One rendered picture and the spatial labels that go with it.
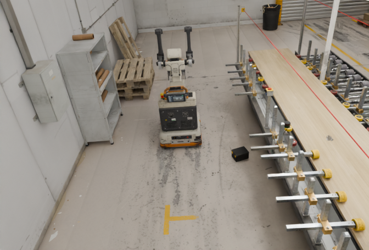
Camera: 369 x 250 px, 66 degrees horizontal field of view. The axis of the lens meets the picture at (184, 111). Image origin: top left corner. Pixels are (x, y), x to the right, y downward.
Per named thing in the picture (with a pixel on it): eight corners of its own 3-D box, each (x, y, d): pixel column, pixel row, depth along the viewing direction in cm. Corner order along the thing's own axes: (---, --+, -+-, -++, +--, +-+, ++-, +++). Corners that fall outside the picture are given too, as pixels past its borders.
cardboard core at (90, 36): (71, 35, 416) (91, 34, 415) (73, 34, 423) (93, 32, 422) (73, 41, 420) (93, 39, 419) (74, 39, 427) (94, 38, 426)
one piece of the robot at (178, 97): (189, 103, 400) (188, 93, 381) (164, 105, 401) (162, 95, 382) (189, 96, 406) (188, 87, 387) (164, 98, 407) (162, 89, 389)
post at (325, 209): (314, 246, 214) (326, 202, 189) (313, 242, 217) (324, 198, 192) (319, 245, 213) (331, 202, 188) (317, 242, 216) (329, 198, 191)
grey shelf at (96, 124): (85, 146, 457) (55, 54, 376) (99, 116, 533) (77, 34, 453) (113, 144, 455) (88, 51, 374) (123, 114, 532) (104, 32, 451)
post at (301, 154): (292, 194, 256) (300, 153, 231) (291, 191, 259) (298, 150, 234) (296, 194, 256) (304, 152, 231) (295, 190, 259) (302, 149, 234)
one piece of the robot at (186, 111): (198, 136, 426) (195, 87, 383) (162, 138, 429) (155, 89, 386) (197, 123, 455) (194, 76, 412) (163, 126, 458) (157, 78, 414)
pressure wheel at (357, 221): (350, 219, 203) (353, 231, 199) (354, 217, 196) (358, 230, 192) (358, 218, 202) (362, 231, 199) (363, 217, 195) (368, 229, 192)
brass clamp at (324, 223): (323, 234, 195) (324, 229, 192) (314, 218, 206) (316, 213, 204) (331, 234, 195) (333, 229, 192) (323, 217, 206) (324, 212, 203)
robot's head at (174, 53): (181, 57, 402) (180, 47, 405) (166, 58, 403) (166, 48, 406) (182, 60, 416) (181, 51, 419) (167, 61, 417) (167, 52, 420)
